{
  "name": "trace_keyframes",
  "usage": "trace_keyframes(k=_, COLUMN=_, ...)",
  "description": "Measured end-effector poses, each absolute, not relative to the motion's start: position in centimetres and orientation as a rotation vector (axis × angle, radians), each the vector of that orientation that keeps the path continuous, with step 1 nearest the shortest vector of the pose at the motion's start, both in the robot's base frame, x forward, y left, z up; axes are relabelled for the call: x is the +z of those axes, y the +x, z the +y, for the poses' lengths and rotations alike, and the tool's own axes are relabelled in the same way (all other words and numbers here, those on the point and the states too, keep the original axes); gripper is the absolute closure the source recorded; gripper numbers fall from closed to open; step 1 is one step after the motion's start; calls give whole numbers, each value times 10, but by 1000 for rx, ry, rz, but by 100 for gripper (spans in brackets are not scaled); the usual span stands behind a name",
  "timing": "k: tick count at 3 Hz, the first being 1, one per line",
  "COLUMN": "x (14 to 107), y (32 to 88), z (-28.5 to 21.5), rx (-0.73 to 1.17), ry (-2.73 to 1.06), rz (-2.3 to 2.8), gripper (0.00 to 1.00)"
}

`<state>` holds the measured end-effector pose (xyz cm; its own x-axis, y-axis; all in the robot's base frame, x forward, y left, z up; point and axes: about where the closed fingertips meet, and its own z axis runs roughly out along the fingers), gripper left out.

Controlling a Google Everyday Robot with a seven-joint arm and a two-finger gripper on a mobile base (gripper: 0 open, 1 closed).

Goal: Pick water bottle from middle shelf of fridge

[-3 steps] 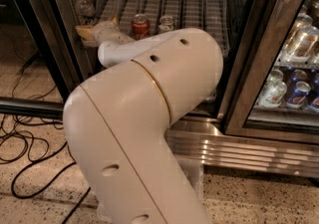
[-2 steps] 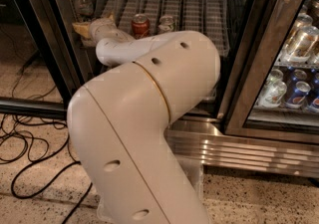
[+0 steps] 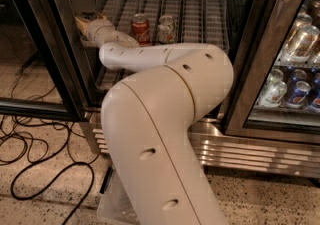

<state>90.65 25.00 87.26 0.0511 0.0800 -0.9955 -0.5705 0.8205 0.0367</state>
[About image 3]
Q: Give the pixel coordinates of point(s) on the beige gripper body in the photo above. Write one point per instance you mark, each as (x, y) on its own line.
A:
(95, 28)

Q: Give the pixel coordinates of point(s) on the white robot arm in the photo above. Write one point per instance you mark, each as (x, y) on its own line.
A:
(146, 116)

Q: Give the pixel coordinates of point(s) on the open glass fridge door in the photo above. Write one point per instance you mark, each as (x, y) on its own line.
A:
(37, 76)

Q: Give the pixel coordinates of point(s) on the stainless steel fridge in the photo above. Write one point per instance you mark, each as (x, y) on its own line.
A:
(217, 22)

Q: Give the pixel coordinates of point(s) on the silver can right fridge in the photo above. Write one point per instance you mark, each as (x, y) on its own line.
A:
(301, 43)

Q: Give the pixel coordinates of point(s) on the red coca-cola can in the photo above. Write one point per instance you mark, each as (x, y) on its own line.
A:
(140, 29)

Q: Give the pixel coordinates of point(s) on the white green soda can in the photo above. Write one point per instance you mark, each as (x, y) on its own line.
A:
(166, 30)

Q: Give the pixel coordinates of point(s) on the clear plastic bin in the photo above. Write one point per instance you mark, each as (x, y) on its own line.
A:
(115, 207)

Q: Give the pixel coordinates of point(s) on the blue pepsi can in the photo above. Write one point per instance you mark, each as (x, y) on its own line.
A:
(297, 94)

